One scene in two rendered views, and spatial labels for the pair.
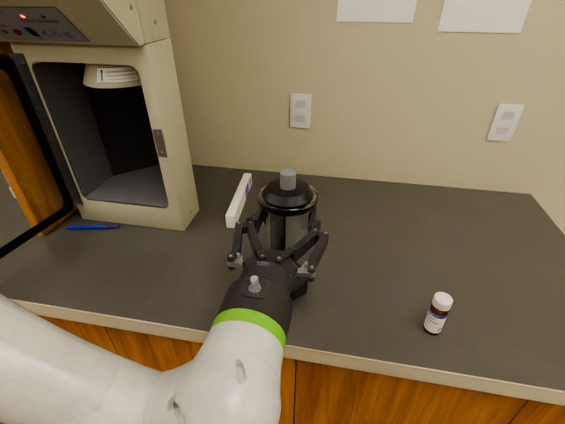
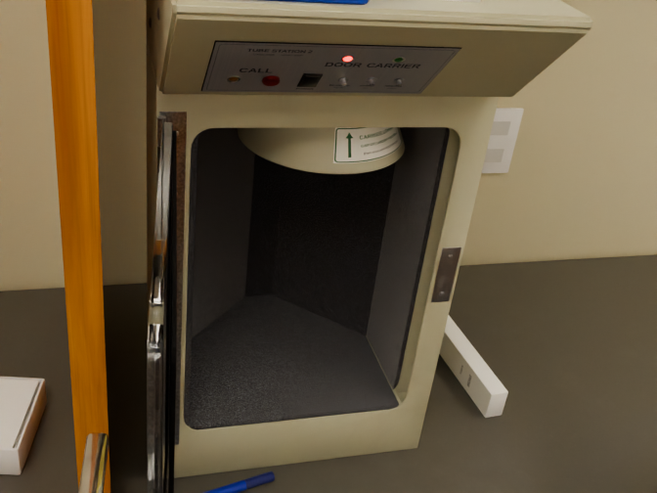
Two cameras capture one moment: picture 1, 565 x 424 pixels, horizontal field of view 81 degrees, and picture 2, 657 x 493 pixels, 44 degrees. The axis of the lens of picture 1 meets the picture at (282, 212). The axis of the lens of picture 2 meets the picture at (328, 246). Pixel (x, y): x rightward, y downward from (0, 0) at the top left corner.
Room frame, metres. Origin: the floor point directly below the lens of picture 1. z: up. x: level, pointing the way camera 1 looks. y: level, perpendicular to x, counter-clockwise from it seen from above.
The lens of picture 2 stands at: (0.17, 0.77, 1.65)
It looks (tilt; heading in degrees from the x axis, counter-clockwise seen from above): 31 degrees down; 330
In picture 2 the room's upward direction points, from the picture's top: 7 degrees clockwise
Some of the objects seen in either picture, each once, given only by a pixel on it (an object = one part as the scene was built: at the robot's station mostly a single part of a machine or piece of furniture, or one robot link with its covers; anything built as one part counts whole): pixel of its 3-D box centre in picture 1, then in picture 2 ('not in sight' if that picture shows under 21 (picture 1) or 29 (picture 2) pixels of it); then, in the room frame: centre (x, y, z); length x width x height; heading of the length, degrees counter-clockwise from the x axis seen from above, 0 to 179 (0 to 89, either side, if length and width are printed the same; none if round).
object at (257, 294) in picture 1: (255, 312); not in sight; (0.28, 0.03, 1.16); 0.09 x 0.06 x 0.12; 79
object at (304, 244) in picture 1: (298, 250); not in sight; (0.41, -0.03, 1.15); 0.11 x 0.01 x 0.04; 141
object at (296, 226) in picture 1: (287, 240); not in sight; (0.51, -0.01, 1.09); 0.11 x 0.11 x 0.21
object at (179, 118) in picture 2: (50, 140); (169, 303); (0.79, 0.58, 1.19); 0.03 x 0.02 x 0.39; 79
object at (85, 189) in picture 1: (133, 124); (287, 227); (0.89, 0.41, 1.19); 0.26 x 0.24 x 0.35; 79
